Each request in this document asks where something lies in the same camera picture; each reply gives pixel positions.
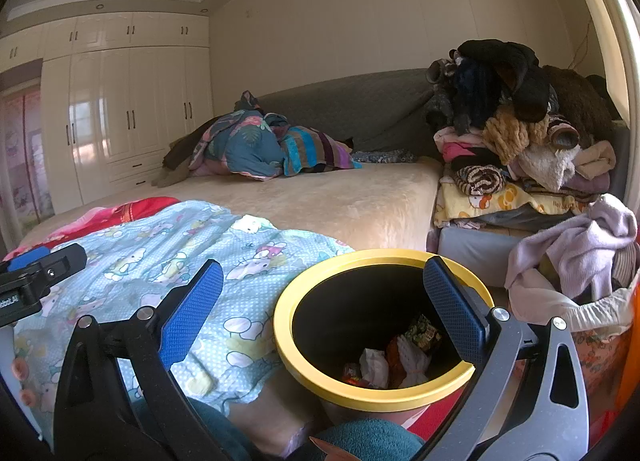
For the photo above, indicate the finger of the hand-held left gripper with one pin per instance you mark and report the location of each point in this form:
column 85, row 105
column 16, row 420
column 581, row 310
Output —
column 27, row 258
column 62, row 263

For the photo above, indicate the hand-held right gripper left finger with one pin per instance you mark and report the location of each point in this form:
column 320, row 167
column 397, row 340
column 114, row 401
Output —
column 192, row 311

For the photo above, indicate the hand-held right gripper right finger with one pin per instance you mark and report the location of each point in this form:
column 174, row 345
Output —
column 452, row 311

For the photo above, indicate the green snack wrapper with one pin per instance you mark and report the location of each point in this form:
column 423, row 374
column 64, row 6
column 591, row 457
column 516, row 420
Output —
column 422, row 331

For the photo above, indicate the yellow-rimmed black trash bin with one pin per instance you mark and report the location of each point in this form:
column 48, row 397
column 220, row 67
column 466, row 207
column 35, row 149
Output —
column 300, row 291

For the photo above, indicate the person's left hand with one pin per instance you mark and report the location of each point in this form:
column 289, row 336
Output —
column 24, row 368

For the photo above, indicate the grey storage box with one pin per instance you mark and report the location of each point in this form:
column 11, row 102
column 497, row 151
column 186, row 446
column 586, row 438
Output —
column 475, row 256

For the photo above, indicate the blue cartoon blanket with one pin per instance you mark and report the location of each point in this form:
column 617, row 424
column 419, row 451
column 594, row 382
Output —
column 150, row 251

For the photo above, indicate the red blanket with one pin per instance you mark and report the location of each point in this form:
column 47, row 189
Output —
column 125, row 211

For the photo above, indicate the pink door curtain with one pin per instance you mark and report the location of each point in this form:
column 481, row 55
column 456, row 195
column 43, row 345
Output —
column 25, row 166

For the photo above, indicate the red plastic stool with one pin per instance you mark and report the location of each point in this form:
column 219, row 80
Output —
column 440, row 416

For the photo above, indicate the yellow cartoon blanket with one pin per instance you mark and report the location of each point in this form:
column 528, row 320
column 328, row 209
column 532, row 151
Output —
column 480, row 208

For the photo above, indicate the brown striped knit garment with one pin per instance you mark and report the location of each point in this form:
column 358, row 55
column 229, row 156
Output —
column 480, row 181

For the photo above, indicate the beige bed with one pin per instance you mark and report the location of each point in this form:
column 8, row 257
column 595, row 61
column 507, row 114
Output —
column 375, row 201

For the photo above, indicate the lilac garment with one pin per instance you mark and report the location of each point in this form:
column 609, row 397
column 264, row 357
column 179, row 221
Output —
column 575, row 251

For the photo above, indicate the brown cloth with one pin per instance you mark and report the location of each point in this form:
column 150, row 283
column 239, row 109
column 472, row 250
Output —
column 180, row 151

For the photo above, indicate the pink garment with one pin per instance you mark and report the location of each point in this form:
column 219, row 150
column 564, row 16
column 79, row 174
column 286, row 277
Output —
column 457, row 148

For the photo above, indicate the grey patterned cloth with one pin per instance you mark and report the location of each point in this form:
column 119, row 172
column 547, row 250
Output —
column 385, row 157

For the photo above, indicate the cream wardrobe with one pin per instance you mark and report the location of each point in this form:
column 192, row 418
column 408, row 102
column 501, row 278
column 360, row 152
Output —
column 125, row 106

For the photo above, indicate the blue floral quilt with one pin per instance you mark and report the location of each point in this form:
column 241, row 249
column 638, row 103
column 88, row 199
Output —
column 245, row 146

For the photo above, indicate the white fleece garment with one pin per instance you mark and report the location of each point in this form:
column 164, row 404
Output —
column 547, row 166

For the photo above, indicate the mustard knit scarf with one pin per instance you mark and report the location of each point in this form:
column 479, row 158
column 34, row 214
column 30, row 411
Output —
column 510, row 138

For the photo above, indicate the striped towel blanket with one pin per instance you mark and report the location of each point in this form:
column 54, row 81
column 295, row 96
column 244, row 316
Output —
column 315, row 151

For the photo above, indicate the beige garment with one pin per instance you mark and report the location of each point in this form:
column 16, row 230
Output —
column 597, row 161

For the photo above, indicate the brown cuffed sleeve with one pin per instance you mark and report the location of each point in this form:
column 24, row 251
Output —
column 562, row 133

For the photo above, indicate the dark blue fuzzy garment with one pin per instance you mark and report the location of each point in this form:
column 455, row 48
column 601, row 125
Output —
column 475, row 96

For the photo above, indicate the grey patterned scarf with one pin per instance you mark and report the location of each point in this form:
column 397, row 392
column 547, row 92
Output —
column 440, row 91

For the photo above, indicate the brown fur garment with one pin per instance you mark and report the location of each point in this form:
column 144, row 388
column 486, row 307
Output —
column 580, row 106

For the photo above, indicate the black garment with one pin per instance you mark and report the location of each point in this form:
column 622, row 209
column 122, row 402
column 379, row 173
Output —
column 515, row 71

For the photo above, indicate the white door frame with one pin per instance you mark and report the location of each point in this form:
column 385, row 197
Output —
column 607, row 26

